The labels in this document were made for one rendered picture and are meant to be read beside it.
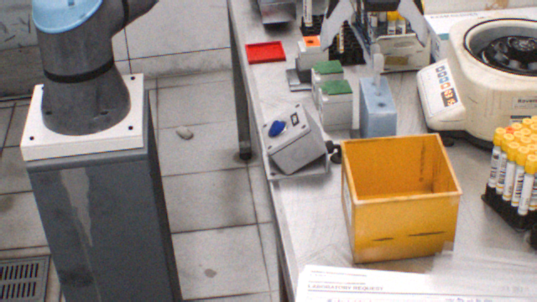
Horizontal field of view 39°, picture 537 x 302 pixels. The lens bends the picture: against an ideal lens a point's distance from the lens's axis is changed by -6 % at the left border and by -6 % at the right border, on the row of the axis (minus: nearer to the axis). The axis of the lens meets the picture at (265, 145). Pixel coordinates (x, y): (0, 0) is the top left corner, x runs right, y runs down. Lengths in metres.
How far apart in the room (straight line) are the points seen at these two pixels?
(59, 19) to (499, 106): 0.66
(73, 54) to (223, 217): 1.36
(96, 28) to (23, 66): 2.03
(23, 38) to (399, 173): 2.28
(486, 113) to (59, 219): 0.70
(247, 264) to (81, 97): 1.18
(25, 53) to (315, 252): 2.31
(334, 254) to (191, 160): 1.75
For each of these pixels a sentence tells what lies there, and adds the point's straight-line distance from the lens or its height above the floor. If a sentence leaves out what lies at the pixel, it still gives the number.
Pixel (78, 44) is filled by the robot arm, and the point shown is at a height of 1.05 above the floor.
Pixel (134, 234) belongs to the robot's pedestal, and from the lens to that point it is 1.33.
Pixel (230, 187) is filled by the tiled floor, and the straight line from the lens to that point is 2.58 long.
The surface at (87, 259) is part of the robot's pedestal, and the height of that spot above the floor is 0.67.
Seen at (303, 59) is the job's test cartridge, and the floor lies 0.93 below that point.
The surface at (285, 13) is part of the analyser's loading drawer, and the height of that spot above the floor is 0.91.
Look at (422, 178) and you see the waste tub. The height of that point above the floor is 0.90.
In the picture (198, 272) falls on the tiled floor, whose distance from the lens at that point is 2.29.
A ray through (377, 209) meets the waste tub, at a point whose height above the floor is 0.96.
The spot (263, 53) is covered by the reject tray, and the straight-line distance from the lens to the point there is 1.46.
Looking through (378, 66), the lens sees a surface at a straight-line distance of 1.11.
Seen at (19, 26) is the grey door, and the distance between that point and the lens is 3.14.
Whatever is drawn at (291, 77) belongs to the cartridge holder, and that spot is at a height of 0.89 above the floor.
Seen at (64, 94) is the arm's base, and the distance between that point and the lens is 1.23.
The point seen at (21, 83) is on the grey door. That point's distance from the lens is 3.25.
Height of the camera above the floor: 1.55
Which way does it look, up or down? 34 degrees down
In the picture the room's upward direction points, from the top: 4 degrees counter-clockwise
